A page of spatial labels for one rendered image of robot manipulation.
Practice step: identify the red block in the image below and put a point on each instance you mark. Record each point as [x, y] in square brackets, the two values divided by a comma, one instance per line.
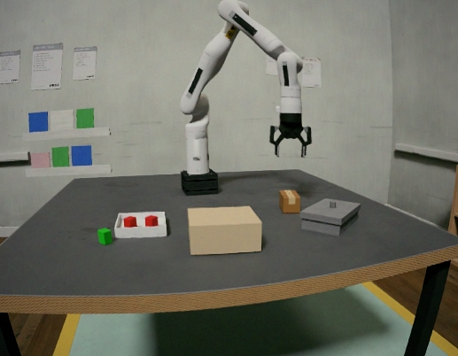
[151, 221]
[130, 222]

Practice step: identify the brown cardboard box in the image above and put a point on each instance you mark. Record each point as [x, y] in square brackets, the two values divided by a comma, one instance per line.
[289, 201]

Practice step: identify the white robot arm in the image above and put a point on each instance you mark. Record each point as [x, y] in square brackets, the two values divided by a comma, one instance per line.
[195, 102]

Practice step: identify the green block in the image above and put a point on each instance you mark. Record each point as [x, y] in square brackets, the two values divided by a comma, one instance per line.
[105, 236]

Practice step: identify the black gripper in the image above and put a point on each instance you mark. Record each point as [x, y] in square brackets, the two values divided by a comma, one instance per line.
[291, 127]

